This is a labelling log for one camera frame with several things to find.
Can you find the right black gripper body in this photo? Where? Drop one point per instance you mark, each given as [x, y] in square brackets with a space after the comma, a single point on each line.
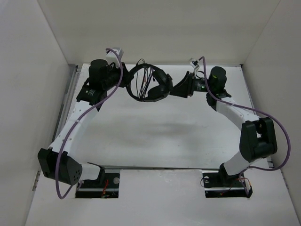
[200, 85]

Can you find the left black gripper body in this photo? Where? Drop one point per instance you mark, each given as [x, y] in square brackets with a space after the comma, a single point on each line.
[114, 74]

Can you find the black headset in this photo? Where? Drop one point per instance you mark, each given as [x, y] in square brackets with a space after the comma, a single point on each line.
[156, 84]

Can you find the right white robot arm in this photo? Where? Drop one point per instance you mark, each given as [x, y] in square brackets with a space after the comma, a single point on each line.
[257, 137]

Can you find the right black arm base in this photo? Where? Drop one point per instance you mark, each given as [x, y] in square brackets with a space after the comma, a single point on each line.
[214, 187]

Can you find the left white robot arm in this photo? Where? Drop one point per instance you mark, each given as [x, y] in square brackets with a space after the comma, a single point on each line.
[58, 161]

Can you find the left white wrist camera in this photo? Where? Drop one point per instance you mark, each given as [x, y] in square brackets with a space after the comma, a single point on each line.
[114, 55]

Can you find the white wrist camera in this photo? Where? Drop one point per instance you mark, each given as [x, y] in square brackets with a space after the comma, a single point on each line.
[114, 55]
[195, 65]

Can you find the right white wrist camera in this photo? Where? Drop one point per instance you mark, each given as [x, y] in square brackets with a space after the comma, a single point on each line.
[195, 65]

